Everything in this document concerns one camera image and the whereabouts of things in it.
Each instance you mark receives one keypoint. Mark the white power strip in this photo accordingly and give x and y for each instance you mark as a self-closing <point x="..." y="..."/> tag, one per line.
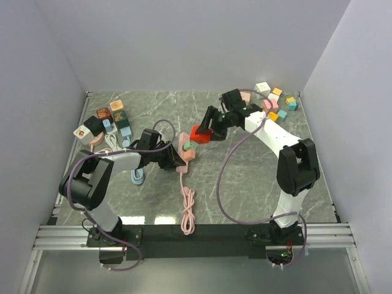
<point x="114" y="131"/>

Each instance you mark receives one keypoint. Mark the light blue power strip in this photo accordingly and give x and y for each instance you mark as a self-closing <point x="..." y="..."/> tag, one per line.
<point x="126" y="133"/>

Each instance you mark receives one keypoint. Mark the small blue plug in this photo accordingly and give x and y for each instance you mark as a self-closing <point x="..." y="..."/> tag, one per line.
<point x="107" y="125"/>

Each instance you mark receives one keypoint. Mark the small cyan plug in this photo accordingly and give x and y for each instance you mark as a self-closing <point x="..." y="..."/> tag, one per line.
<point x="292" y="106"/>

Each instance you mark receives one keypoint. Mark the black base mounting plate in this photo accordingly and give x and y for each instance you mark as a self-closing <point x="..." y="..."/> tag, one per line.
<point x="208" y="240"/>

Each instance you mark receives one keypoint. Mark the red cube plug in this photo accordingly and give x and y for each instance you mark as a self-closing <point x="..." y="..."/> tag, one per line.
<point x="201" y="138"/>

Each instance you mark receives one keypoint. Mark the black cube plug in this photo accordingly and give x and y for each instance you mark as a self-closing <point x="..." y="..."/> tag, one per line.
<point x="95" y="125"/>

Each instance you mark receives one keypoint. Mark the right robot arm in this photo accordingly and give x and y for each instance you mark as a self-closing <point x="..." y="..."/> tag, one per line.
<point x="297" y="166"/>

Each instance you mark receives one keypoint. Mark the aluminium rail frame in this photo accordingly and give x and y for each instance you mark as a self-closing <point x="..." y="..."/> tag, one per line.
<point x="74" y="238"/>

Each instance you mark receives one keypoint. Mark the yellow cube plug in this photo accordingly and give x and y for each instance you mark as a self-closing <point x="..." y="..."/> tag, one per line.
<point x="273" y="116"/>

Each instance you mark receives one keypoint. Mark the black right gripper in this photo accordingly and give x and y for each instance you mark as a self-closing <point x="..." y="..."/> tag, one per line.
<point x="218" y="134"/>

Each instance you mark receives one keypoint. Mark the small teal plug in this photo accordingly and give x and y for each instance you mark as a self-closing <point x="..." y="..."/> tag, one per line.
<point x="282" y="115"/>

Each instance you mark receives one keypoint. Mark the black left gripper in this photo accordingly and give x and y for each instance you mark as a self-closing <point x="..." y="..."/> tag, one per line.
<point x="172" y="160"/>

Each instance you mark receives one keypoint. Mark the beige cube plug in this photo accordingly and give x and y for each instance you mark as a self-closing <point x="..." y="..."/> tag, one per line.
<point x="116" y="105"/>

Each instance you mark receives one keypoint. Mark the dark green cube plug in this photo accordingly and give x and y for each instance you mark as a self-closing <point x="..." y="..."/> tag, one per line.
<point x="121" y="119"/>

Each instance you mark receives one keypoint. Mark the small yellow green plug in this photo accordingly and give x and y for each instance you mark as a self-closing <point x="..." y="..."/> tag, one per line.
<point x="290" y="100"/>

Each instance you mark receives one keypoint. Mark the small salmon plug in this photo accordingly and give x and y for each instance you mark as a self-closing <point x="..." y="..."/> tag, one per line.
<point x="189" y="155"/>

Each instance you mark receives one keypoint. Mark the pink power strip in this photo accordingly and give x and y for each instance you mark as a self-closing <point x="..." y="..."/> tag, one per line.
<point x="183" y="138"/>
<point x="96" y="141"/>

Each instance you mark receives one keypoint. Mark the maroon patterned cube plug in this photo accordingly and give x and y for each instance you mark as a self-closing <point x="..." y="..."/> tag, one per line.
<point x="104" y="113"/>

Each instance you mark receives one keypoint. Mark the small orange plug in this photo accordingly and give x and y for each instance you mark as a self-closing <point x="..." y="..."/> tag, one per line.
<point x="277" y="91"/>

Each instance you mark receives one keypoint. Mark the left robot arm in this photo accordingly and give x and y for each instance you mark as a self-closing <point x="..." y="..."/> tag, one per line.
<point x="86" y="181"/>

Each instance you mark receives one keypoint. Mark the white cartoon cube plug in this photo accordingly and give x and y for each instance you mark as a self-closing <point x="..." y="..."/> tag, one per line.
<point x="83" y="135"/>

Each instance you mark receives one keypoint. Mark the light pink cube plug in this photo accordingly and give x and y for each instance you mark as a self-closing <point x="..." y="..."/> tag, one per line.
<point x="246" y="97"/>

